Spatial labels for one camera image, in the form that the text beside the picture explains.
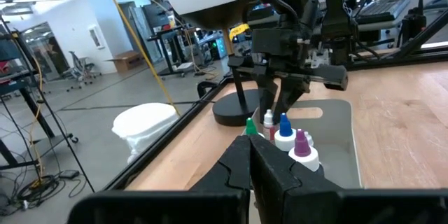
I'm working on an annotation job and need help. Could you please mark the lit computer tower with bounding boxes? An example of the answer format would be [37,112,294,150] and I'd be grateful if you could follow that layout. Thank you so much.
[209,38,228,60]

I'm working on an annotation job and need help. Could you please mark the black equipment cart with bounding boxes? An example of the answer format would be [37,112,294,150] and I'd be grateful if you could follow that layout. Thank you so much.
[0,31,80,171]

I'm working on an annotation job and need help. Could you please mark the black workstation desk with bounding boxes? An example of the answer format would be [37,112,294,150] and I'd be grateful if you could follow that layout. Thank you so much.
[145,0,197,78]

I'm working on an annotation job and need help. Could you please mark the purple food coloring bottle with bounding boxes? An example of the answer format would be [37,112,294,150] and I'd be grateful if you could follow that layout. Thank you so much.
[288,128,321,173]

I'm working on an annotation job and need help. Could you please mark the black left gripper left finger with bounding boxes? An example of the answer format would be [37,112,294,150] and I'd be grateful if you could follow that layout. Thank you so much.
[68,134,252,224]

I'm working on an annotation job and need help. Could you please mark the red dropper bottle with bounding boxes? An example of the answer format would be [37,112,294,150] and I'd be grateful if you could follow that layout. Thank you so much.
[262,108,277,141]

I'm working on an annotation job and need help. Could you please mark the gray desk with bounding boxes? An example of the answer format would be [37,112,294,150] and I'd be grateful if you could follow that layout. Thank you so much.
[344,0,423,38]

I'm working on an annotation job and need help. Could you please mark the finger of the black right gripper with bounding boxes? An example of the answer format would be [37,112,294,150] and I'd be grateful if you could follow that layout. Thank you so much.
[272,78,311,124]
[257,75,279,124]

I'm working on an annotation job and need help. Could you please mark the black power adapter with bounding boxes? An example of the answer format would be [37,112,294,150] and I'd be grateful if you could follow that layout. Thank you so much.
[58,169,81,180]

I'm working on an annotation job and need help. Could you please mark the blue food coloring bottle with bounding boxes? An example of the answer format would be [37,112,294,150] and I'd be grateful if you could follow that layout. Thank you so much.
[274,112,298,153]

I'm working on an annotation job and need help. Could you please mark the white lined trash bin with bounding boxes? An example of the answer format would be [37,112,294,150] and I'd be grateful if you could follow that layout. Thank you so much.
[111,102,180,164]

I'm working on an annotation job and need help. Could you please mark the black coiled floor cables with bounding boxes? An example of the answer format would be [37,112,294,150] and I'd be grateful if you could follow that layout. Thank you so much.
[0,173,88,214]

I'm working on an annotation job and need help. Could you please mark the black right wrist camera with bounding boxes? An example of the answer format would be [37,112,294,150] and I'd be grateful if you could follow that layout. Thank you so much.
[251,27,302,57]

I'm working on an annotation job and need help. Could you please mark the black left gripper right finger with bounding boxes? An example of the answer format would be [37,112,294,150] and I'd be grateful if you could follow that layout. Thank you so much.
[248,134,448,224]

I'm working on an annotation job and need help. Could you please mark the black computer keyboard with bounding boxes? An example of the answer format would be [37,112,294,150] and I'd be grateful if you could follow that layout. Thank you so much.
[356,0,411,25]

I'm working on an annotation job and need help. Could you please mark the green food coloring bottle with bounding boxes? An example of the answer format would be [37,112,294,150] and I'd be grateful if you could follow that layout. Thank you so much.
[245,117,265,138]

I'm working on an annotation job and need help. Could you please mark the yellow cable tag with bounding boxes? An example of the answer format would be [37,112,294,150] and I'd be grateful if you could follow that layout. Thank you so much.
[229,23,251,41]

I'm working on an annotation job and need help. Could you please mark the framed wall picture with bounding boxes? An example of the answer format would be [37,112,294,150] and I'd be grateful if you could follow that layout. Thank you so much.
[87,24,106,50]

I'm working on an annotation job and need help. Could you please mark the gray office chair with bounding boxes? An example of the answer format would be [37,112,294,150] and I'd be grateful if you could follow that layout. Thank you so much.
[62,50,102,92]

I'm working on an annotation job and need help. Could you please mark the translucent plastic bin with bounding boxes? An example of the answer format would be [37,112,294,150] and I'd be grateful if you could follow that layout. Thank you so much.
[241,98,363,190]

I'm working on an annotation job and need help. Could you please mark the yellow hanging cable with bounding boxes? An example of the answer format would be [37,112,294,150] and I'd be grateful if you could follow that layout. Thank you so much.
[99,0,182,117]

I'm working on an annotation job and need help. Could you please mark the cardboard box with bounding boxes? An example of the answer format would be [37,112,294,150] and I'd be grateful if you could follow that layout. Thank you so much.
[106,50,145,74]

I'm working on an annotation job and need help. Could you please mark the black light stand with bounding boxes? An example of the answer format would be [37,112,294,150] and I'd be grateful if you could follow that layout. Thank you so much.
[0,15,96,194]

